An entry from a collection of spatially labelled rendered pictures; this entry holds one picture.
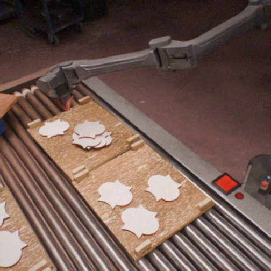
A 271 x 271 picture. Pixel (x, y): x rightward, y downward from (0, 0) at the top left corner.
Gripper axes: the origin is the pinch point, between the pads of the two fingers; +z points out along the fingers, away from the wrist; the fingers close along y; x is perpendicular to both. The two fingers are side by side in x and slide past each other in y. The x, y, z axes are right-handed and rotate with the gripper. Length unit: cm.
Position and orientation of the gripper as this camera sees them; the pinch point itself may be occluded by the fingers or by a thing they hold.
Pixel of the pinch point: (66, 108)
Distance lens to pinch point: 149.1
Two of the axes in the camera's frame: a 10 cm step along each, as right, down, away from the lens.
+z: 0.5, 7.5, 6.7
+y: 4.0, -6.2, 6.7
